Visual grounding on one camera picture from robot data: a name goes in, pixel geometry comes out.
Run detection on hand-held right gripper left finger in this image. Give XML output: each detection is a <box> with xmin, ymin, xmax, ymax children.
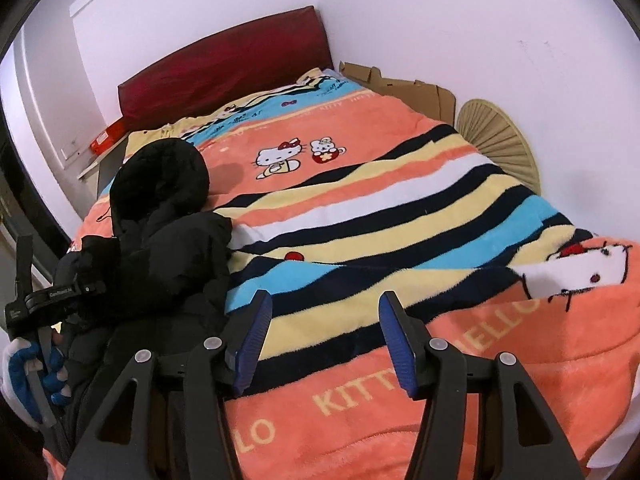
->
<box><xmin>64</xmin><ymin>290</ymin><xmax>274</xmax><ymax>480</ymax></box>

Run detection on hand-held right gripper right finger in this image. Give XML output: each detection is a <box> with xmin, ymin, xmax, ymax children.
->
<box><xmin>378</xmin><ymin>290</ymin><xmax>586</xmax><ymax>480</ymax></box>

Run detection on black puffer jacket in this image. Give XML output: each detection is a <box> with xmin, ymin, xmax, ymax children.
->
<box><xmin>49</xmin><ymin>137</ymin><xmax>236</xmax><ymax>480</ymax></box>

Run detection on person's left hand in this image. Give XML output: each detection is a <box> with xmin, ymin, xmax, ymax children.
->
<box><xmin>2</xmin><ymin>336</ymin><xmax>71</xmax><ymax>431</ymax></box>

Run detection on grey nightstand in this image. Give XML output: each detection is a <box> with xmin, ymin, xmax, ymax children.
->
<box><xmin>77</xmin><ymin>137</ymin><xmax>130</xmax><ymax>197</ymax></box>

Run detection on striped cartoon cat blanket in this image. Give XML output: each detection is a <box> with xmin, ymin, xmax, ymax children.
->
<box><xmin>42</xmin><ymin>77</ymin><xmax>640</xmax><ymax>480</ymax></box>

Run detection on red box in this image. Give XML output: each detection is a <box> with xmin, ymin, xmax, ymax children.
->
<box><xmin>89</xmin><ymin>119</ymin><xmax>126</xmax><ymax>154</ymax></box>

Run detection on woven straw fan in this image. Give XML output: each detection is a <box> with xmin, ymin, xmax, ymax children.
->
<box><xmin>457</xmin><ymin>99</ymin><xmax>544</xmax><ymax>196</ymax></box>

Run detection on brown cardboard sheet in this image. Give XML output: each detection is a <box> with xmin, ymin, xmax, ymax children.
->
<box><xmin>339</xmin><ymin>61</ymin><xmax>457</xmax><ymax>126</ymax></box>

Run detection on dark red headboard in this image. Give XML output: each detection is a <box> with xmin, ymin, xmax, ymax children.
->
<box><xmin>117</xmin><ymin>6</ymin><xmax>334</xmax><ymax>133</ymax></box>

